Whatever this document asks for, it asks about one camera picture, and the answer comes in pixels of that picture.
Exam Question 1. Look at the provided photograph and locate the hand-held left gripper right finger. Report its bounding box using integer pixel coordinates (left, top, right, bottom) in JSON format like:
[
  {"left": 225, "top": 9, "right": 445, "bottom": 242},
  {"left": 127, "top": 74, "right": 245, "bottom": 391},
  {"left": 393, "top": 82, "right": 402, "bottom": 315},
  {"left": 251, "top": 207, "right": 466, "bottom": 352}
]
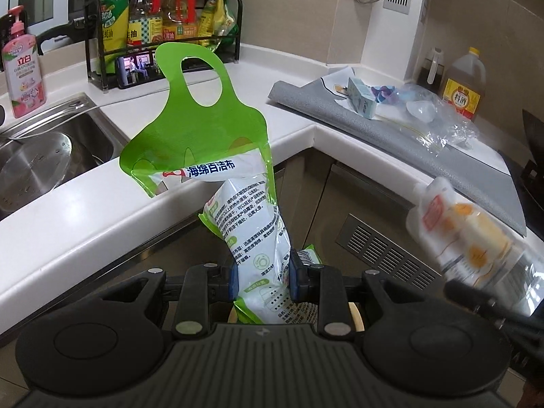
[{"left": 289, "top": 251, "right": 422, "bottom": 336}]

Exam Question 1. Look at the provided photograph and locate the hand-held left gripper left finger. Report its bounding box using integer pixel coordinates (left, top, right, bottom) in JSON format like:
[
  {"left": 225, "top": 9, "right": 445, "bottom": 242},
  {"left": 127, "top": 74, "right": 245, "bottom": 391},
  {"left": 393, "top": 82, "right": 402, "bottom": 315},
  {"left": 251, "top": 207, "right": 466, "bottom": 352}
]
[{"left": 102, "top": 263, "right": 239, "bottom": 336}]

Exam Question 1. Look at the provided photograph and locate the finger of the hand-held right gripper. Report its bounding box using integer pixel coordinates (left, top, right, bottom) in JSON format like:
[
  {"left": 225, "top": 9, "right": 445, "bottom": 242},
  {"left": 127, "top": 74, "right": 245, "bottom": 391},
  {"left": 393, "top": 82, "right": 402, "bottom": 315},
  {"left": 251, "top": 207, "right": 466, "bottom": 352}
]
[{"left": 443, "top": 278, "right": 544, "bottom": 341}]

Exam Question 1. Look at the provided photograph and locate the green white sponge cloth packet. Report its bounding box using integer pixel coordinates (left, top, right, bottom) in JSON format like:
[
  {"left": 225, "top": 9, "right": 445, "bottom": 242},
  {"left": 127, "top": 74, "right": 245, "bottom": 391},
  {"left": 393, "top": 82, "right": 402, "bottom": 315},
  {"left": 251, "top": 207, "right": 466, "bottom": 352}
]
[{"left": 120, "top": 42, "right": 324, "bottom": 328}]

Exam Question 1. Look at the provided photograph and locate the white orange snack pouch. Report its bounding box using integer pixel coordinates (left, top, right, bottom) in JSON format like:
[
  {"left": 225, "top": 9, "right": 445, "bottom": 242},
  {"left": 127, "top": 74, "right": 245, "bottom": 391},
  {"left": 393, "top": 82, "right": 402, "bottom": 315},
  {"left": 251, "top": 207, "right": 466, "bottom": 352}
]
[{"left": 406, "top": 177, "right": 544, "bottom": 319}]

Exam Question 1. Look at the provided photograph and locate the clear plastic bag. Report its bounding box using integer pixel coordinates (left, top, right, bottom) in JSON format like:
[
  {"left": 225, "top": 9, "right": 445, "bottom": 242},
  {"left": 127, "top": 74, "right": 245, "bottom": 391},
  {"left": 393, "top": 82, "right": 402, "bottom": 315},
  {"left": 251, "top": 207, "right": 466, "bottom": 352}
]
[{"left": 382, "top": 83, "right": 479, "bottom": 158}]

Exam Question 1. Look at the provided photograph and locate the silver cabinet vent grille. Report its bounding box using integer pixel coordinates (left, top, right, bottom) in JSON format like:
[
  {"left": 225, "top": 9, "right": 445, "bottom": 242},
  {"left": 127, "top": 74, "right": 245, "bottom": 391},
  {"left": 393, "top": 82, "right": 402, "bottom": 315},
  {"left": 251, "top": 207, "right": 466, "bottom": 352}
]
[{"left": 336, "top": 214, "right": 443, "bottom": 302}]

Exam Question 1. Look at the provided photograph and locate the beige cabinet door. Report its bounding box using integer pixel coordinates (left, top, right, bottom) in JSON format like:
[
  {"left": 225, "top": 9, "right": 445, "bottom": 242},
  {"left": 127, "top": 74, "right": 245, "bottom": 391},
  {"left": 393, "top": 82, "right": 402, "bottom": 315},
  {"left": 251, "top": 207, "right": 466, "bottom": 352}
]
[
  {"left": 312, "top": 149, "right": 451, "bottom": 307},
  {"left": 0, "top": 221, "right": 239, "bottom": 349}
]

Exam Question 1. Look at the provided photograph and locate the black wok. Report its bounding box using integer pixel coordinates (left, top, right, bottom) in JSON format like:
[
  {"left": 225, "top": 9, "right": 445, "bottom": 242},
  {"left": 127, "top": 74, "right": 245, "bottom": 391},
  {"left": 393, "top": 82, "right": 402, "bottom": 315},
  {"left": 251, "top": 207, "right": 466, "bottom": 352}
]
[{"left": 521, "top": 109, "right": 544, "bottom": 230}]

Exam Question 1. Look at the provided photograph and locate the grey counter mat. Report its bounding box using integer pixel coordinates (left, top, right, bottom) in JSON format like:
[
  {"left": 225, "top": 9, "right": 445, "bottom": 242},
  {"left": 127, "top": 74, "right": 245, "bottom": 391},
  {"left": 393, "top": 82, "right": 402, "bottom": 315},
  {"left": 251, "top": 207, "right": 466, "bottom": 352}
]
[{"left": 267, "top": 80, "right": 528, "bottom": 239}]

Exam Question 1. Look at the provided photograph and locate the clear plastic cup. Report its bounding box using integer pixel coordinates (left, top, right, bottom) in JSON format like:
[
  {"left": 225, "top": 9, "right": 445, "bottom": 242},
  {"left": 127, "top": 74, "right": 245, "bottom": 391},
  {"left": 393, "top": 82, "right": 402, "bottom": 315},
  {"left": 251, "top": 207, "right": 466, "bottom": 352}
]
[{"left": 406, "top": 100, "right": 438, "bottom": 124}]

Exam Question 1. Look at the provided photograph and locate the small pale blue carton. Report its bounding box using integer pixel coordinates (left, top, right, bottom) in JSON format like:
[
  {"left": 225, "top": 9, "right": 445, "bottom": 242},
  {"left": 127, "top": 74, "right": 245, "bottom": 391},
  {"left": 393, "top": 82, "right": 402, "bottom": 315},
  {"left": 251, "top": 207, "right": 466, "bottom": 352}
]
[{"left": 347, "top": 77, "right": 379, "bottom": 120}]

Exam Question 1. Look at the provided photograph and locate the stainless steel sink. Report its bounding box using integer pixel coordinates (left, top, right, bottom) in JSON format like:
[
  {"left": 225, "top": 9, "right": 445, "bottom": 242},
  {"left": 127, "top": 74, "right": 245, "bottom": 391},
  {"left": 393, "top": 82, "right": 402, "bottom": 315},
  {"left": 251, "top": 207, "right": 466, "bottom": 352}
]
[{"left": 0, "top": 91, "right": 130, "bottom": 222}]

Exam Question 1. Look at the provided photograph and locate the cooking wine jug yellow label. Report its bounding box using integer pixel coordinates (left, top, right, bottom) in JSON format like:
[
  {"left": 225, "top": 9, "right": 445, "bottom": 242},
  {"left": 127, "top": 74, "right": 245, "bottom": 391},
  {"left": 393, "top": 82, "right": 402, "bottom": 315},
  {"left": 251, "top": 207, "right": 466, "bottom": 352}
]
[{"left": 440, "top": 48, "right": 486, "bottom": 122}]

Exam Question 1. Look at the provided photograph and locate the purple blue wrapper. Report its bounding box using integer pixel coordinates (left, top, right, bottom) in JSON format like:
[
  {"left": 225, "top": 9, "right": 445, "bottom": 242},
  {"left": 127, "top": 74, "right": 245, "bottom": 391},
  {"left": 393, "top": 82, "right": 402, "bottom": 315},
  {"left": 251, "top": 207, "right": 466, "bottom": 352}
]
[{"left": 372, "top": 85, "right": 402, "bottom": 103}]

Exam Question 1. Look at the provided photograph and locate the dark soy sauce dispenser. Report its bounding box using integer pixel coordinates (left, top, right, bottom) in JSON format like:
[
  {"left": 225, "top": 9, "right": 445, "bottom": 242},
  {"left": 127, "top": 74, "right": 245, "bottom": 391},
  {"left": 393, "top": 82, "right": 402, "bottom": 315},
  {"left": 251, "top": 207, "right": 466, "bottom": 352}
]
[{"left": 419, "top": 48, "right": 445, "bottom": 94}]

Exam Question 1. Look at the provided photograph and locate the steel pot lid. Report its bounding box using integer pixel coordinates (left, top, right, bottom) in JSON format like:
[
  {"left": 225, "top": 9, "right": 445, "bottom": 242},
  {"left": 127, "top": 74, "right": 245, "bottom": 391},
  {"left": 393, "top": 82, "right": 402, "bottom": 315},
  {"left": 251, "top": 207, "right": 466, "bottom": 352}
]
[{"left": 0, "top": 132, "right": 86, "bottom": 213}]

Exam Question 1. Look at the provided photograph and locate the smartphone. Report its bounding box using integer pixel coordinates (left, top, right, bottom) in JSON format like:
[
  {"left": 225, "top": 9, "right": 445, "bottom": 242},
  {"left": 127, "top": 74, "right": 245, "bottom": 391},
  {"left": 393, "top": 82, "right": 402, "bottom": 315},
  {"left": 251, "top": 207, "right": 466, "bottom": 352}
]
[{"left": 116, "top": 49, "right": 164, "bottom": 90}]

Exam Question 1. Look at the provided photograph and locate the yellow green snack packet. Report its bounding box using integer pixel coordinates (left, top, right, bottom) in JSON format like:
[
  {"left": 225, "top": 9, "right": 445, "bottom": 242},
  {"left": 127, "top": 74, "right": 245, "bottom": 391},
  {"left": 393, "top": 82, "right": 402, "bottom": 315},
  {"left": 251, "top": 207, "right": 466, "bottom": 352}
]
[{"left": 198, "top": 0, "right": 238, "bottom": 52}]

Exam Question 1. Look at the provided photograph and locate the dark sauce bottle red cap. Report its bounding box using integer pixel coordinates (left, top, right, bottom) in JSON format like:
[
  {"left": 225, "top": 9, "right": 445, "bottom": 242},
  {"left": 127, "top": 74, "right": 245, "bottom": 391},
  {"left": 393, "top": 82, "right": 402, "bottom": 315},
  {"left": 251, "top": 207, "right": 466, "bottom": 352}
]
[{"left": 127, "top": 0, "right": 163, "bottom": 47}]

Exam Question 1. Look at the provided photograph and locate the green bottle with yellow cap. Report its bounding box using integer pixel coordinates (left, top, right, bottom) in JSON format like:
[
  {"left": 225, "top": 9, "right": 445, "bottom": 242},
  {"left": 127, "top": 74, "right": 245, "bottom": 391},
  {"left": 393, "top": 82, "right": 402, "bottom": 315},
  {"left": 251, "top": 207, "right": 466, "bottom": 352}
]
[{"left": 99, "top": 0, "right": 129, "bottom": 54}]

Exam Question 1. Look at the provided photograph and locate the pink dish soap bottle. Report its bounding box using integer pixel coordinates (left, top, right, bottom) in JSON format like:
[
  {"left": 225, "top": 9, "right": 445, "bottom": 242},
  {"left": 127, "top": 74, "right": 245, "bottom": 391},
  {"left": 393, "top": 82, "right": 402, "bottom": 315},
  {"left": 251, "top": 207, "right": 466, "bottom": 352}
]
[{"left": 2, "top": 5, "right": 47, "bottom": 119}]

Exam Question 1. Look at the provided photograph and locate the black wire spice rack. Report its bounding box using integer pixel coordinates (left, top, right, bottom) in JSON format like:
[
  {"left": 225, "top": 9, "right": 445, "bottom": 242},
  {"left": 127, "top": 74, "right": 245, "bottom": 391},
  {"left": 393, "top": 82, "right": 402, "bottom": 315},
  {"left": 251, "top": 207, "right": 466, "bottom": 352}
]
[{"left": 85, "top": 0, "right": 241, "bottom": 92}]

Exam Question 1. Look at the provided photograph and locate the cooking oil bottle red handle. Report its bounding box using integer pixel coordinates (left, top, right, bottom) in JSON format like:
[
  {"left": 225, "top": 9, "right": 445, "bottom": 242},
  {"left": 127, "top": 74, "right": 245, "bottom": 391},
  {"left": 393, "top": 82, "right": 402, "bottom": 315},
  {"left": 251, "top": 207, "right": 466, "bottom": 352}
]
[{"left": 162, "top": 0, "right": 200, "bottom": 45}]

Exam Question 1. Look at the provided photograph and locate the black pan handle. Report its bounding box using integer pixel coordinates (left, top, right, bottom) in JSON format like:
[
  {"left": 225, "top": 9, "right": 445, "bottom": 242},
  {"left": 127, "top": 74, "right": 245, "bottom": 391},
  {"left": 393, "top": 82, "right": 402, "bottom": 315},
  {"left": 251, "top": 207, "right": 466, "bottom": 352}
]
[{"left": 38, "top": 19, "right": 90, "bottom": 56}]

